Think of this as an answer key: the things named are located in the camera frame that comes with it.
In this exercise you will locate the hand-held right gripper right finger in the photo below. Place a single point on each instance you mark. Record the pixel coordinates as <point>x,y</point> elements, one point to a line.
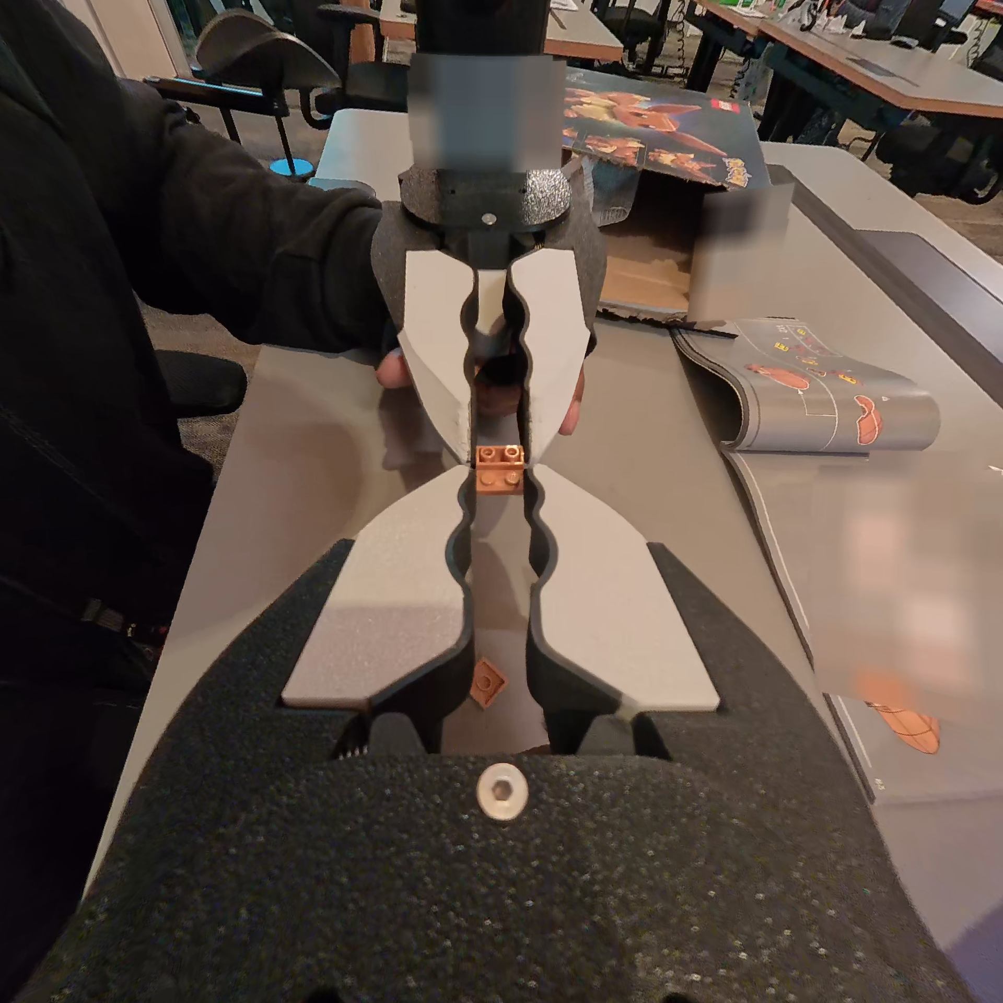
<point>627,611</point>

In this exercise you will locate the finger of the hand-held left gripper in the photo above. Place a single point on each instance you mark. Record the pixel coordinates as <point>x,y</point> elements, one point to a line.
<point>557,337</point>
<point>436,329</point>

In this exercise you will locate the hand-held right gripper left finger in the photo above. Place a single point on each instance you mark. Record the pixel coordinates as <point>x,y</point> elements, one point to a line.
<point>384,611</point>

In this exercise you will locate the brown two-stud brick plate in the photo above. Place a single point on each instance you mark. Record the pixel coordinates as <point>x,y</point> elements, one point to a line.
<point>502,467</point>

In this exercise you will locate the grey desk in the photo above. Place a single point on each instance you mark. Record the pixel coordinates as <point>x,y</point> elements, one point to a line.
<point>314,455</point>

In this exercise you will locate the person's left hand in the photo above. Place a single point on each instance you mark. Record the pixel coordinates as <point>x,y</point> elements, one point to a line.
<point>499,384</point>

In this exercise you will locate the cardboard box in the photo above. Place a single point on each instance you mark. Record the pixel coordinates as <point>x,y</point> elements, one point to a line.
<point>643,267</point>

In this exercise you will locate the square brown brick plate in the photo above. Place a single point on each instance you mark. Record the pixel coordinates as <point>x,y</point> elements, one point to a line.
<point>488,682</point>

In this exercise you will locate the grey instruction booklet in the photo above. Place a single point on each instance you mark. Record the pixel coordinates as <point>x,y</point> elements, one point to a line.
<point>784,416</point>

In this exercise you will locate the black office chair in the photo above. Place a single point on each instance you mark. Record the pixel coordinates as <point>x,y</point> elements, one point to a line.
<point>196,384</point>
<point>259,55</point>

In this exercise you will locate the light grey table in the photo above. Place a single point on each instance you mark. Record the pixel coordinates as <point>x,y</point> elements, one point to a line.
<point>878,204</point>

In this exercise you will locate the long wooden table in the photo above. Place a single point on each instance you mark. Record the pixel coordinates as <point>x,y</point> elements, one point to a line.
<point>878,71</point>

